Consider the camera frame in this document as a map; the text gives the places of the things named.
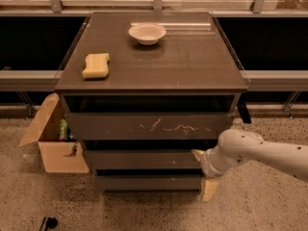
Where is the grey bottom drawer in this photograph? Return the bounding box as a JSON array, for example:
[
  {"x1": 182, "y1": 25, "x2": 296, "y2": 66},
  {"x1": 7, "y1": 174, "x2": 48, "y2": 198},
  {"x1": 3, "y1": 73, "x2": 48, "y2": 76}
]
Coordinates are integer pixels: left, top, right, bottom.
[{"x1": 95, "y1": 176, "x2": 201, "y2": 192}]

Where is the grey drawer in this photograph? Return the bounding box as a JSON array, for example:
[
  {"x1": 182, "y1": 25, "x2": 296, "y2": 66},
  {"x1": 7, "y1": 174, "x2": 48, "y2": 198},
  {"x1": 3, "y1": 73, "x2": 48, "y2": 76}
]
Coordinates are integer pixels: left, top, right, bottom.
[
  {"x1": 65, "y1": 113, "x2": 234, "y2": 141},
  {"x1": 95, "y1": 176, "x2": 201, "y2": 192},
  {"x1": 84, "y1": 150, "x2": 200, "y2": 169}
]

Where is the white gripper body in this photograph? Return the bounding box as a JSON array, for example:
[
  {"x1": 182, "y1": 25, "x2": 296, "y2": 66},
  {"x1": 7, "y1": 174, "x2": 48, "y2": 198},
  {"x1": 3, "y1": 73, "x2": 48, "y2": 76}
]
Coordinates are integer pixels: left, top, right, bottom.
[{"x1": 200, "y1": 146, "x2": 238, "y2": 178}]

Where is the yellow sponge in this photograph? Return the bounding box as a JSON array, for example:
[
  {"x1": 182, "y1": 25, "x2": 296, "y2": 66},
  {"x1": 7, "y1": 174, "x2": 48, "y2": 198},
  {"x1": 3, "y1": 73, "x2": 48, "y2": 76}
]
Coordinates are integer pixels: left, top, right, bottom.
[{"x1": 82, "y1": 53, "x2": 110, "y2": 79}]

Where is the grey metal window rail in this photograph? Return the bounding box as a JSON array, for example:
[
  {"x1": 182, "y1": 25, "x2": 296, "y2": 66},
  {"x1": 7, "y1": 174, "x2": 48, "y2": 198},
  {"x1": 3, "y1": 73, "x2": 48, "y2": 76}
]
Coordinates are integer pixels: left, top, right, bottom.
[{"x1": 0, "y1": 70, "x2": 63, "y2": 91}]

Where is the grey top drawer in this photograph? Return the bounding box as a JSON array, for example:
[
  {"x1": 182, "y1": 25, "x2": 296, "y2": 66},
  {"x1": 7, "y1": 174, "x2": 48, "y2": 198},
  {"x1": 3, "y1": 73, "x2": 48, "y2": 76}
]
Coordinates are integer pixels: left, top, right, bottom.
[{"x1": 65, "y1": 113, "x2": 234, "y2": 141}]

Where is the white bowl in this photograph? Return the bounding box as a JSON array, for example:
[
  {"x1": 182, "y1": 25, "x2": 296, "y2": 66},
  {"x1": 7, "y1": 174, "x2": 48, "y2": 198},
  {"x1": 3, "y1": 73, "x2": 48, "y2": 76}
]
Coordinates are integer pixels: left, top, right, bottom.
[{"x1": 129, "y1": 23, "x2": 167, "y2": 45}]

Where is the dark grey drawer cabinet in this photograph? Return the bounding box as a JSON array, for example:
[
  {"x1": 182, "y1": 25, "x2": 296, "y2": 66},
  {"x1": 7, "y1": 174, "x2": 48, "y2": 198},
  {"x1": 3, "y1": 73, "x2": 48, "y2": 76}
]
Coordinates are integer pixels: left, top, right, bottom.
[{"x1": 56, "y1": 13, "x2": 247, "y2": 180}]

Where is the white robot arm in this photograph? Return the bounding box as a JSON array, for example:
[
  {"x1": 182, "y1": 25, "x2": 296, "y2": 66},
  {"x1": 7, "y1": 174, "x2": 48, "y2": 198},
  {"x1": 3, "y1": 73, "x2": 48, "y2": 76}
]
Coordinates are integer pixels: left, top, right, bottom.
[{"x1": 192, "y1": 129, "x2": 308, "y2": 202}]

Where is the black object on floor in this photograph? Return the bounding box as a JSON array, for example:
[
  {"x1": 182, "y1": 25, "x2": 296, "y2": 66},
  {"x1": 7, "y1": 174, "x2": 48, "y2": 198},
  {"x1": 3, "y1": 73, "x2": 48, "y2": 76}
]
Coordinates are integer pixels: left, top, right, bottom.
[{"x1": 39, "y1": 217, "x2": 58, "y2": 231}]

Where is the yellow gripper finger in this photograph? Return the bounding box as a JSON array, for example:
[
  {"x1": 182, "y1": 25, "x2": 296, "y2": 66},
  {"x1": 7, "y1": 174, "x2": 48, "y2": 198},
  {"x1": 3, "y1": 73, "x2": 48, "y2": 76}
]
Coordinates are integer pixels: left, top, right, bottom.
[
  {"x1": 200, "y1": 178, "x2": 218, "y2": 202},
  {"x1": 192, "y1": 149, "x2": 205, "y2": 162}
]

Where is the green snack bag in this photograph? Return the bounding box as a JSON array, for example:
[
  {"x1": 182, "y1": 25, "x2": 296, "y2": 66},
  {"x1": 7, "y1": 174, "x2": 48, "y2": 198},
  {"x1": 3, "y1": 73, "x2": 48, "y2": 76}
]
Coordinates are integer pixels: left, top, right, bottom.
[{"x1": 59, "y1": 119, "x2": 74, "y2": 141}]

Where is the open cardboard box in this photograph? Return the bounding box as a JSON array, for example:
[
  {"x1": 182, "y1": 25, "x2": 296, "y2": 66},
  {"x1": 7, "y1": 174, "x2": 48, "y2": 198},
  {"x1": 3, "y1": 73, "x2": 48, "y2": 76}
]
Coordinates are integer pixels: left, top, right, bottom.
[{"x1": 19, "y1": 93, "x2": 89, "y2": 173}]

